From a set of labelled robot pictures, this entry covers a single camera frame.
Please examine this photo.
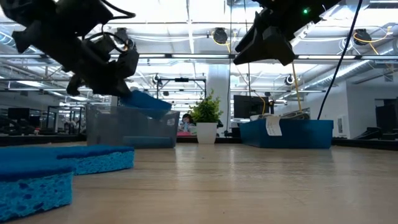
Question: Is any black monitor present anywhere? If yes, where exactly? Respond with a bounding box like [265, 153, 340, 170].
[233, 94, 272, 119]

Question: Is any black background camera frame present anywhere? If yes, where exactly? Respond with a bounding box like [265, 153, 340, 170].
[155, 77, 208, 100]

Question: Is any person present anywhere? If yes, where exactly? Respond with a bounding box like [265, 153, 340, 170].
[178, 113, 198, 137]

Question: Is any grey translucent plastic bin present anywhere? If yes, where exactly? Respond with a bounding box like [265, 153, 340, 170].
[86, 103, 181, 149]

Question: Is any yellow extension cable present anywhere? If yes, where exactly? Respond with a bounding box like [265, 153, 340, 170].
[290, 61, 304, 113]

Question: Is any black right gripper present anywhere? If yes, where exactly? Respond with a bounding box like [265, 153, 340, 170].
[233, 0, 343, 67]

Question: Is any white paper tag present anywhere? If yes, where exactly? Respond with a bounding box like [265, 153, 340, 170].
[264, 115, 283, 137]

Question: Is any blue wavy sponge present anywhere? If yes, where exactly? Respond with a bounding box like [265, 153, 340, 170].
[0, 154, 75, 222]
[0, 144, 136, 176]
[120, 90, 173, 120]

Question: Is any black aluminium rig frame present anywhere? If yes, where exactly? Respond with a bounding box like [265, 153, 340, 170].
[0, 133, 398, 152]

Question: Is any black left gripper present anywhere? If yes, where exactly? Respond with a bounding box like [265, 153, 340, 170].
[12, 21, 140, 97]

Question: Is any green plant in white pot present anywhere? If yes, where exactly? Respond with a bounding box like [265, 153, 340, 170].
[187, 89, 224, 145]

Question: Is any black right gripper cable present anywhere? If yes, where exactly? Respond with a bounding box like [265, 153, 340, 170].
[316, 0, 364, 121]

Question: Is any grey waffle dish cloth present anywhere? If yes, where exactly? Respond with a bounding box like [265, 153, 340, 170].
[249, 111, 311, 122]

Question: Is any teal plastic bin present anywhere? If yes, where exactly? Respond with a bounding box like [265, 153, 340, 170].
[239, 118, 335, 149]

